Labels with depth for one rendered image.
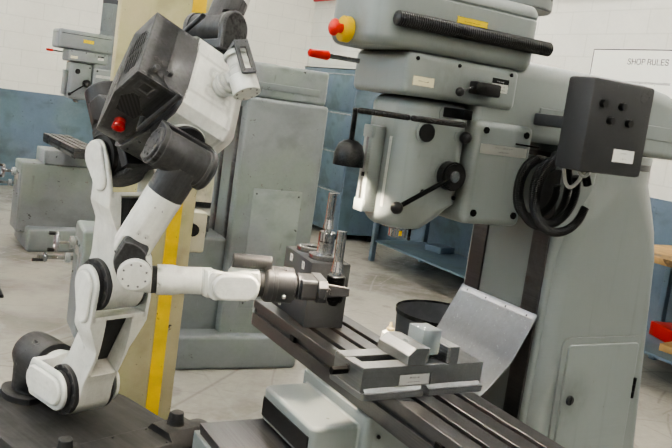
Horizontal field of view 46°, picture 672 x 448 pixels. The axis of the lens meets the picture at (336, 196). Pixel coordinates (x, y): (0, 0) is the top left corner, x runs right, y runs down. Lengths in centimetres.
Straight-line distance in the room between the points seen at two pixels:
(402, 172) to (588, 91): 45
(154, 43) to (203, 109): 19
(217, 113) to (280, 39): 981
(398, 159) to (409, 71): 21
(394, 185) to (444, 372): 45
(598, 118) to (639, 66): 522
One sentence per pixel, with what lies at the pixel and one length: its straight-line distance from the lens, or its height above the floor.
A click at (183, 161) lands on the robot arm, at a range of 181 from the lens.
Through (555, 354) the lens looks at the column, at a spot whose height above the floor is 102.
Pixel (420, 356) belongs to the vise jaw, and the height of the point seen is 105.
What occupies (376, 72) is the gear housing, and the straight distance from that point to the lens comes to 194.
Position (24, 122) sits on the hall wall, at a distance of 1076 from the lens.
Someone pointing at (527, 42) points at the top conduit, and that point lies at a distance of 198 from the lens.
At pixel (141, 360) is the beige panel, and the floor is 34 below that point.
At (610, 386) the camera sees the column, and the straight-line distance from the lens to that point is 237.
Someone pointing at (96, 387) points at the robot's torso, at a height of 70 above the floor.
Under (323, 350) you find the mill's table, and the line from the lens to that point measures 211.
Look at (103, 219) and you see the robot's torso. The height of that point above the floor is 119.
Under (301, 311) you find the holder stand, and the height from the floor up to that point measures 100.
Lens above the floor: 159
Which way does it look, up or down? 7 degrees down
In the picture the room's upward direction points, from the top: 8 degrees clockwise
